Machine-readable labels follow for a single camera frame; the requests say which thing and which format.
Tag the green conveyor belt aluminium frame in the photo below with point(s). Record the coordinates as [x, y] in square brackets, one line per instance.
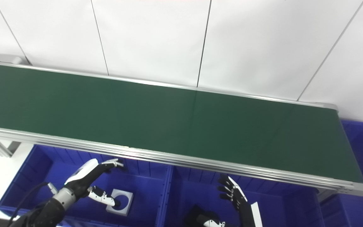
[169, 119]

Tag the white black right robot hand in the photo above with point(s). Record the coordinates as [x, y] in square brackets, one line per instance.
[249, 214]

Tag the white square part round hole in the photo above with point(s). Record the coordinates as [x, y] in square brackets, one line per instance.
[126, 205]

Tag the aluminium conveyor leg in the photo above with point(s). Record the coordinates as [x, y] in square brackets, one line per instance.
[2, 146]
[325, 194]

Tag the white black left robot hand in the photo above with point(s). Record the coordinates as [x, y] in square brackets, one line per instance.
[82, 178]

